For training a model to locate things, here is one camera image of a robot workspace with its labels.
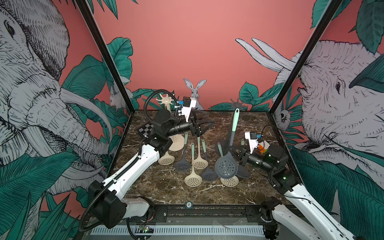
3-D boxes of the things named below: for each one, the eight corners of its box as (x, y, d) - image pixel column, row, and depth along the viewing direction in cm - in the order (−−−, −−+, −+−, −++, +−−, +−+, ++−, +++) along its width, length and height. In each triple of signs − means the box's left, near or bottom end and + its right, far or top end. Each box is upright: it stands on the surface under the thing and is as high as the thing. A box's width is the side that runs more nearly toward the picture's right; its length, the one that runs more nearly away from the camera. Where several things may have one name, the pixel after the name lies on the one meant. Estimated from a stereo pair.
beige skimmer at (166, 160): (158, 163, 94) (157, 160, 91) (167, 154, 98) (167, 151, 95) (166, 170, 91) (166, 167, 88) (176, 160, 95) (175, 157, 92)
